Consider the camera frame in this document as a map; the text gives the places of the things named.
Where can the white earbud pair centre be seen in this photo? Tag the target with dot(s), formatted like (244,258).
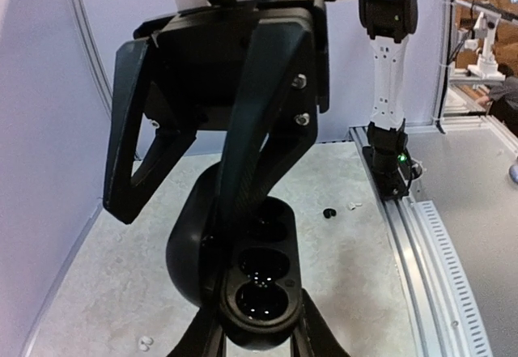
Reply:
(145,343)

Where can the black oval charging case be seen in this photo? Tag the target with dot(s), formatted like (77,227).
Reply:
(253,280)

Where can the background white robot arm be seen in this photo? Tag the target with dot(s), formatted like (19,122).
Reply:
(481,38)

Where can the person in background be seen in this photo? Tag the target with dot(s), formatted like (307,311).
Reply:
(503,99)

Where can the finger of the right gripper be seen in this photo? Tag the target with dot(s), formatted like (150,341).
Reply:
(272,124)
(143,86)

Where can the white slotted cable duct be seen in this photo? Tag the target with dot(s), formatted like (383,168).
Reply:
(475,284)

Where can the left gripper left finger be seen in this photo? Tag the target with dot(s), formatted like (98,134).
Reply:
(203,338)

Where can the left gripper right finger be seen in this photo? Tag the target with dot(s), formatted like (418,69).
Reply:
(312,337)

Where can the white earbud right side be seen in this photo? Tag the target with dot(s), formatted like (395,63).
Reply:
(354,205)

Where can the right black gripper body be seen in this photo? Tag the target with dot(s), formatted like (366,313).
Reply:
(201,53)

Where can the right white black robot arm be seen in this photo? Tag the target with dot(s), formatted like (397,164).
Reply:
(389,25)

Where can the black earbud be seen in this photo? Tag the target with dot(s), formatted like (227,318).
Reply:
(329,213)

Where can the aluminium front rail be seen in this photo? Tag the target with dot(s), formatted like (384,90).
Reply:
(431,336)

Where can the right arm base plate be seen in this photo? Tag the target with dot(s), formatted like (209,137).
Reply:
(393,176)

